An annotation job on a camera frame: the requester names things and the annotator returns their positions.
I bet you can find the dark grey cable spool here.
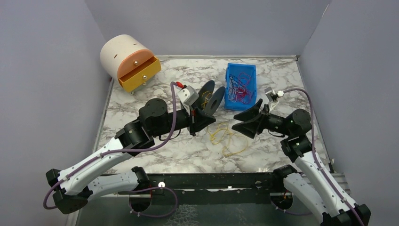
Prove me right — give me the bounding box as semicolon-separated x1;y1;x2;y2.
195;80;225;115

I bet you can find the yellow cable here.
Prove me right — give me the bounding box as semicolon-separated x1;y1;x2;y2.
207;122;249;157

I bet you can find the orange-yellow cable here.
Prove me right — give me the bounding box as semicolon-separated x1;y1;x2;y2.
200;90;215;110

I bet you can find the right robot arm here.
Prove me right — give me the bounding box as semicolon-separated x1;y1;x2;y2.
232;99;371;226

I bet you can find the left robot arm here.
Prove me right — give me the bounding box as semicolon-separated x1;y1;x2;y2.
46;98;218;214

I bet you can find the blue plastic bin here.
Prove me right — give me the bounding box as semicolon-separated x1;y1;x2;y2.
224;63;257;111

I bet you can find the round mini drawer cabinet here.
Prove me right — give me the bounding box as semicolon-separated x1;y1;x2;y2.
100;34;161;93

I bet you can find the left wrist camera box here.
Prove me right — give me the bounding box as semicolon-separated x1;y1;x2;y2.
177;86;199;107

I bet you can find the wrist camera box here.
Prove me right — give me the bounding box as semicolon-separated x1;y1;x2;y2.
264;87;284;112
177;86;199;107

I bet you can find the red cable bundle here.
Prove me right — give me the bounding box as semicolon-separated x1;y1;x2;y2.
229;72;255;104

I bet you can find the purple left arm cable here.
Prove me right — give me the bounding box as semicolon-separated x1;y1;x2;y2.
43;81;188;218

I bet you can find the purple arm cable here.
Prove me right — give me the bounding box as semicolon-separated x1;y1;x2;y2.
270;88;365;226
43;81;188;218

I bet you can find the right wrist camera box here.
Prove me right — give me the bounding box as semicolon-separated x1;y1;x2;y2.
264;87;284;112

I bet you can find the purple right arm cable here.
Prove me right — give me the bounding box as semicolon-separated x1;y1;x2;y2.
270;88;365;226

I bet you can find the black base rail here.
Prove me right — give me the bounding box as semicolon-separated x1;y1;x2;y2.
118;172;303;207

